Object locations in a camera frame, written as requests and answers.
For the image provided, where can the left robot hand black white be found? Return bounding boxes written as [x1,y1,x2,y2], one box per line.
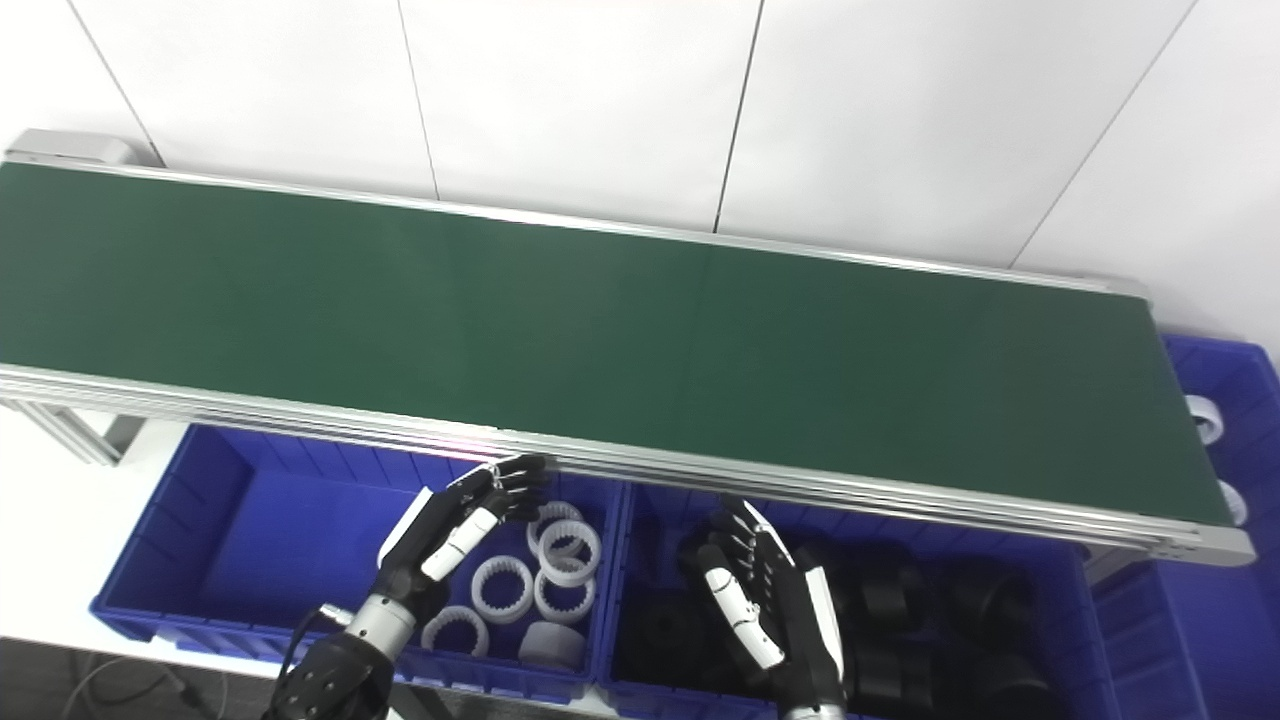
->
[378,455,551,611]

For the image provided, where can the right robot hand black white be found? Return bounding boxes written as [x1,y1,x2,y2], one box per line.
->
[685,497,846,716]

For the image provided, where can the black round part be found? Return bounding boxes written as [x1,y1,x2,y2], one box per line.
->
[850,565,936,641]
[975,655,1061,720]
[950,565,1036,636]
[850,650,941,716]

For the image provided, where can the green conveyor belt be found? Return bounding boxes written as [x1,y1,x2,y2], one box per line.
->
[0,130,1256,569]
[0,163,1231,526]

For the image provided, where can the blue bin with white rings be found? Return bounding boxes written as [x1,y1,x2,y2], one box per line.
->
[90,425,626,701]

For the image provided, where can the blue bin with black parts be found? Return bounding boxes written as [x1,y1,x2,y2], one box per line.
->
[597,483,1121,720]

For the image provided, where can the aluminium conveyor leg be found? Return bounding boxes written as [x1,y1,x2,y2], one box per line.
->
[0,398,146,467]

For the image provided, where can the blue bin at conveyor end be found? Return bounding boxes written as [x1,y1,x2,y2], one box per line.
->
[1090,335,1280,720]

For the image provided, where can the grey conveyor motor housing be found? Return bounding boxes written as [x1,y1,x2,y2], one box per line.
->
[5,128,136,167]

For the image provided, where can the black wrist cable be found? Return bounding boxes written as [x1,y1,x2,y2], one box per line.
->
[280,605,353,691]

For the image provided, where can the grey floor cable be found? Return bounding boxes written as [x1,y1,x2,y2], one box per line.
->
[60,655,201,720]

